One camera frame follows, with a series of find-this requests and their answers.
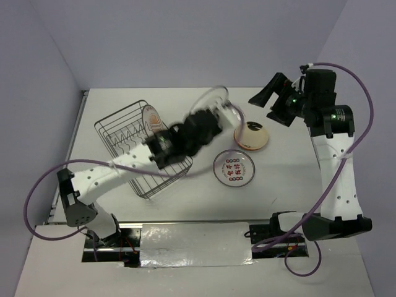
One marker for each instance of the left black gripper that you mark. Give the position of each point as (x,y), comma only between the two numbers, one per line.
(216,130)

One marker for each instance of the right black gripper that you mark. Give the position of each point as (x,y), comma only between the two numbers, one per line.
(276,84)

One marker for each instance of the white plate red lettering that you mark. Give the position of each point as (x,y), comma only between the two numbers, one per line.
(233,168)

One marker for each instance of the cream peach plate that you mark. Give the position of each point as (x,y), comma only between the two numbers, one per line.
(253,136)

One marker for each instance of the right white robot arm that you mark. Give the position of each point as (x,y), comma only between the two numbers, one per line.
(337,213)

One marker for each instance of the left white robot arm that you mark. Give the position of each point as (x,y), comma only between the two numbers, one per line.
(80,191)

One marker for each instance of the silver foil sheet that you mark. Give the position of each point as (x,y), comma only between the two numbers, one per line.
(194,245)

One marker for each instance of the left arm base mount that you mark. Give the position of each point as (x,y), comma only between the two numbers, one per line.
(125,250)

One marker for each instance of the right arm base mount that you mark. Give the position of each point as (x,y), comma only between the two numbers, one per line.
(260,231)

